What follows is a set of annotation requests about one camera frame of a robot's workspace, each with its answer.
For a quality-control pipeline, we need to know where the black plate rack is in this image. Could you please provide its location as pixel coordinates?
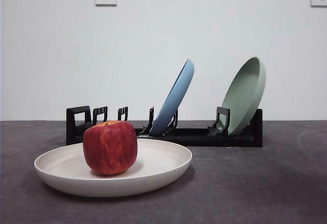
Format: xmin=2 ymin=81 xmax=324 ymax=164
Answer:
xmin=65 ymin=105 xmax=263 ymax=148

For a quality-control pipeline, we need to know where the pale yellow round plate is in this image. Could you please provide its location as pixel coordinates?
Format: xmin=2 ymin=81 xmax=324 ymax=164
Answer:
xmin=33 ymin=139 xmax=193 ymax=198

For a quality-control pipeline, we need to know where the blue round plate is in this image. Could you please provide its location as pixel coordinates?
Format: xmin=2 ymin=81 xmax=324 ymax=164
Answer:
xmin=149 ymin=58 xmax=195 ymax=136

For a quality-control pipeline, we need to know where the red apple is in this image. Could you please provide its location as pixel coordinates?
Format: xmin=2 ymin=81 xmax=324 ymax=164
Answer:
xmin=82 ymin=120 xmax=138 ymax=176

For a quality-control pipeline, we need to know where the green round plate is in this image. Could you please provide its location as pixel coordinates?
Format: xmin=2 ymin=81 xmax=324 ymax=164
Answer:
xmin=220 ymin=56 xmax=267 ymax=136

